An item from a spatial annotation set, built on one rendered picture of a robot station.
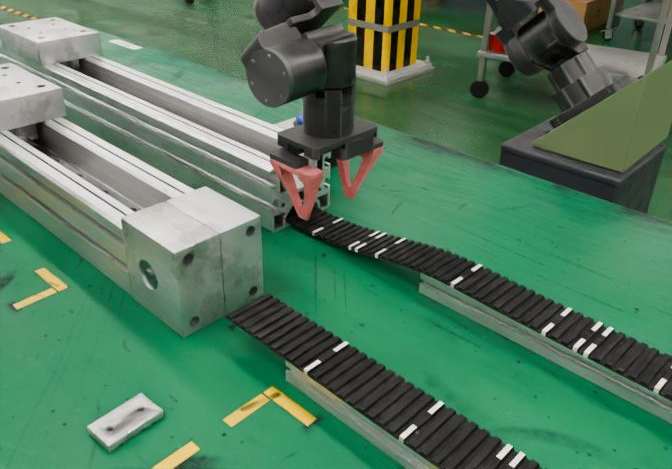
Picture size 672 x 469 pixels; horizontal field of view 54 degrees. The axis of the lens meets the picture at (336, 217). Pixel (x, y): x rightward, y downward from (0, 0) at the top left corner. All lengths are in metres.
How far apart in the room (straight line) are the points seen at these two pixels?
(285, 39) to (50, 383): 0.38
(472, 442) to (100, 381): 0.32
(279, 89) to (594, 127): 0.57
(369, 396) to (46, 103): 0.61
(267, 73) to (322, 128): 0.10
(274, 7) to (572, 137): 0.55
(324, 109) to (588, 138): 0.49
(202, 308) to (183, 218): 0.09
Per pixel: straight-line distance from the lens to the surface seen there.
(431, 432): 0.51
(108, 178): 0.83
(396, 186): 0.92
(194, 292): 0.62
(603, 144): 1.06
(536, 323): 0.63
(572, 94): 1.10
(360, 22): 4.14
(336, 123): 0.71
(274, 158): 0.73
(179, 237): 0.61
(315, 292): 0.69
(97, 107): 1.09
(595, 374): 0.63
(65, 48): 1.23
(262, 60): 0.64
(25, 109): 0.95
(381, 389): 0.53
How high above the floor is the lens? 1.18
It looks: 29 degrees down
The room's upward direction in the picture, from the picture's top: 2 degrees clockwise
